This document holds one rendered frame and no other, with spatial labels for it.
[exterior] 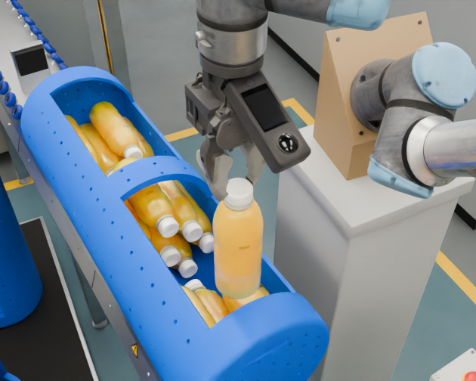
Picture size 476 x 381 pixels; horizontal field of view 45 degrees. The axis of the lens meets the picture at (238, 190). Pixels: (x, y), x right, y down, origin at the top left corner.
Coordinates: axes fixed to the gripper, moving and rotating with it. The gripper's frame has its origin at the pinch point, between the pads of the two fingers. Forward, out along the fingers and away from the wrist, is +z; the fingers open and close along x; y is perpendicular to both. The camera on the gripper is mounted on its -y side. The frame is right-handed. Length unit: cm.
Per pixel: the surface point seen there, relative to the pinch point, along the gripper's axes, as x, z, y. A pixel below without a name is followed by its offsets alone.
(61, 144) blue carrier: 10, 28, 56
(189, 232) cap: -3.9, 34.4, 23.8
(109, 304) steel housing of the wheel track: 13, 59, 33
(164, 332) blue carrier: 11.8, 29.0, 2.7
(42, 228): 12, 135, 136
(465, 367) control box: -30, 35, -26
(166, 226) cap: 1.0, 29.5, 23.5
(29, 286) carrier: 26, 121, 98
